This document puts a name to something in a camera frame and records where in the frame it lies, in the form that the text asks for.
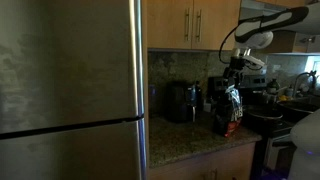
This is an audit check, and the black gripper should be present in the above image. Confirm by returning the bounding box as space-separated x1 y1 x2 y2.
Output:
223 55 247 92

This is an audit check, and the black whey powder packet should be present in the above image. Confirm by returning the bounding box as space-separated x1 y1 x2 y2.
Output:
212 84 245 139

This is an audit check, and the small white countertop container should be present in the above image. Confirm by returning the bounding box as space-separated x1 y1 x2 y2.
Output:
202 97 213 113

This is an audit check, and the dark glass bottle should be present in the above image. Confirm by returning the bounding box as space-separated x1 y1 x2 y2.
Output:
266 78 281 95

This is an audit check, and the dark frying pan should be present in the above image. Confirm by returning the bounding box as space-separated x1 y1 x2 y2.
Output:
245 107 285 130

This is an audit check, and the yellow object by sink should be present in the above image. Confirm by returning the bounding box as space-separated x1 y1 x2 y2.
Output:
277 94 292 102

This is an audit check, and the black kitchen stove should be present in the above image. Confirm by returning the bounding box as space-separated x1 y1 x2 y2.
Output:
207 74 298 180

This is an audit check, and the curved kitchen faucet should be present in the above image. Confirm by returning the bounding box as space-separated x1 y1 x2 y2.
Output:
292 70 318 98

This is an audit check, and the kitchen sink basin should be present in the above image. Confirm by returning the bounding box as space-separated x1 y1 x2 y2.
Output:
277 97 320 115

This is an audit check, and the steel range hood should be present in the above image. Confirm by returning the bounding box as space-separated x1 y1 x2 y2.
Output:
239 0 290 20

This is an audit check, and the wooden base cabinet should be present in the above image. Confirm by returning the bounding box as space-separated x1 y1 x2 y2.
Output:
148 141 258 180

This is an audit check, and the stainless steel refrigerator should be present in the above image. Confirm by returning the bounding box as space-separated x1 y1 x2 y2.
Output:
0 0 148 180

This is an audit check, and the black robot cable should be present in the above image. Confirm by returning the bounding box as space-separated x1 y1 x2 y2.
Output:
218 25 240 65

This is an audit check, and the metal cabinet door handle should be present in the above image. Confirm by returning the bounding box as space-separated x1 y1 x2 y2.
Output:
183 7 191 43
195 8 203 43

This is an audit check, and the wooden wall cabinet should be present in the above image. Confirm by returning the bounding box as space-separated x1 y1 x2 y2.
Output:
146 0 242 52

